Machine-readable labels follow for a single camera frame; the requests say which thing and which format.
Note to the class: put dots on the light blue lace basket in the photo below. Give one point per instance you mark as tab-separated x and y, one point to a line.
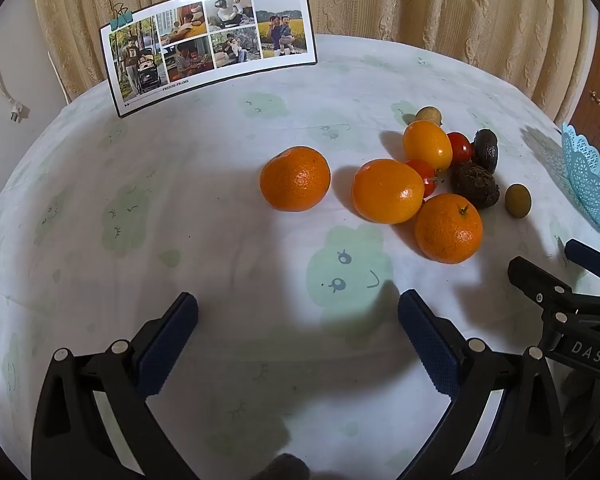
592	180

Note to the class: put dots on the teal binder clip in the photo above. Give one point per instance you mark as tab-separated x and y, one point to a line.
121	19

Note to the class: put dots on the photo collage board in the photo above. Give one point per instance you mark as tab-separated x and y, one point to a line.
205	45

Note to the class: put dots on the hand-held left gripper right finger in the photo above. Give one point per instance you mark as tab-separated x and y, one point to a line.
430	345

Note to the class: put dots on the brown longan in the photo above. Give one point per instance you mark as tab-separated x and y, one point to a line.
428	116

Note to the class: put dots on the red cherry tomato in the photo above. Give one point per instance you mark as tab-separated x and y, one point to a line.
461	147
428	181

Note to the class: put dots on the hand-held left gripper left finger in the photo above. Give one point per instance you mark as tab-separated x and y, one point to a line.
170	345

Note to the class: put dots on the round rough-skinned tangerine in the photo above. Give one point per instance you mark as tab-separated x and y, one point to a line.
294	178

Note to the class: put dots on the white green printed tablecloth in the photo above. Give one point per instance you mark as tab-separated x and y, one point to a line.
180	220

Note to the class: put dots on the dark wrinkled passion fruit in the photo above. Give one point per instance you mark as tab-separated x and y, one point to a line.
476	184

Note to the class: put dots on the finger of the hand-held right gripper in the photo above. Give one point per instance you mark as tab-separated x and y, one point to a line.
532	277
592	256

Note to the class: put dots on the olive green round fruit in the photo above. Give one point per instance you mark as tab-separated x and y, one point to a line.
517	200

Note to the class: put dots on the small oval orange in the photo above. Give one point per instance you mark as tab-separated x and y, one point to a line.
427	145

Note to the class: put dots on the tangerine with stem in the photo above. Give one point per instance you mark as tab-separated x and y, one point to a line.
448	228

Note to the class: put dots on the large smooth orange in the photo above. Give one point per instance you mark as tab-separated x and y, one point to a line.
387	191

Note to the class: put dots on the dark smooth passion fruit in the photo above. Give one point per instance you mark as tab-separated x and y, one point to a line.
486	147

